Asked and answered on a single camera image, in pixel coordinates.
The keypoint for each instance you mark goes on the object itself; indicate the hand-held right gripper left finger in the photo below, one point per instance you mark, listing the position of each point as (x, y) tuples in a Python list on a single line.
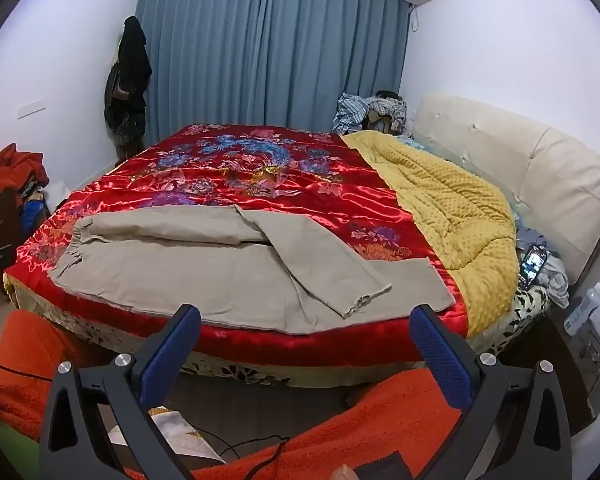
[(174, 347)]

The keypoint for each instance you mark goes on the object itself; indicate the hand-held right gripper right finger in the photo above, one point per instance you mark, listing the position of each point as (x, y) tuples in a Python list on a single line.
[(440, 355)]

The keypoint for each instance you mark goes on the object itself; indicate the beige pants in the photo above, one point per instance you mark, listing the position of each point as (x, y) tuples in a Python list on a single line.
[(205, 270)]

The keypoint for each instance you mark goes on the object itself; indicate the person's right hand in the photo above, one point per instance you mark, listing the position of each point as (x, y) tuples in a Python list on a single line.
[(345, 473)]

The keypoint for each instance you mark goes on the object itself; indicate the white paper bag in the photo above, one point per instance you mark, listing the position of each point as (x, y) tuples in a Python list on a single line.
[(180, 430)]

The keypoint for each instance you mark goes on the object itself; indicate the orange fleece garment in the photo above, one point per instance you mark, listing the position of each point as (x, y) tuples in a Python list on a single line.
[(380, 420)]

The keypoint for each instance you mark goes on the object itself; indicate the black smartphone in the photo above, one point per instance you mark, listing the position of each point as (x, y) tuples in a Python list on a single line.
[(532, 267)]

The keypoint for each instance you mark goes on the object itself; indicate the dark nightstand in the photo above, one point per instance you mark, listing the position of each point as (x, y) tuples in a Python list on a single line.
[(580, 365)]

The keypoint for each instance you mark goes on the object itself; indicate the grey crumpled cloth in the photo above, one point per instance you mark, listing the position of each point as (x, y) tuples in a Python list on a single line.
[(557, 275)]

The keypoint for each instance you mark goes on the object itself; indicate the white plastic bottle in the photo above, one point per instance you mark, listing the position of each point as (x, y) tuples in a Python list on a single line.
[(585, 310)]

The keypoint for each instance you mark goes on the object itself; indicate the yellow dotted blanket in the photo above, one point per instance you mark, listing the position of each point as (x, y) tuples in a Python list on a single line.
[(445, 200)]

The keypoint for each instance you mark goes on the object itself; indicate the blue cloth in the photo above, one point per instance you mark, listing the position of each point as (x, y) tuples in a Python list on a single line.
[(32, 217)]

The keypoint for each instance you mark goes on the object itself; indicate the green cloth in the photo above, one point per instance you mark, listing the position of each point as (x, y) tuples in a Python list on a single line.
[(10, 452)]

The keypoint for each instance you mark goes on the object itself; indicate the red floral satin blanket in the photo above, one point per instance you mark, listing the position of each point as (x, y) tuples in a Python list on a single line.
[(300, 195)]

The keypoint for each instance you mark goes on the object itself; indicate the cream padded headboard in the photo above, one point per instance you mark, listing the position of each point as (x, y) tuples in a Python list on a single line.
[(530, 170)]

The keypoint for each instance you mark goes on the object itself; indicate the dark brown cloth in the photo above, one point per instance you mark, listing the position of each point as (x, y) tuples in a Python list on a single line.
[(0, 215)]

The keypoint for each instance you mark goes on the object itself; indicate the orange cloth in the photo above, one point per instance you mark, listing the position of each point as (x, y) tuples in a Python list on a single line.
[(20, 165)]

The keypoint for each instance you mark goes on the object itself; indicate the striped clothes pile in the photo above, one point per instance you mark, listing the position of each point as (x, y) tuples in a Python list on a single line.
[(360, 110)]

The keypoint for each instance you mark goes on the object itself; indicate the black hanging coat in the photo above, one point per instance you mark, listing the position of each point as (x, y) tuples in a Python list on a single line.
[(130, 75)]

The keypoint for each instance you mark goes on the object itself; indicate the blue curtain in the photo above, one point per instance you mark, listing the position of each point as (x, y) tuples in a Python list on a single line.
[(260, 50)]

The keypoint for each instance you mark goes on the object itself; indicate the white wall plate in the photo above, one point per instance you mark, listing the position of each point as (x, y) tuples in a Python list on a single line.
[(31, 109)]

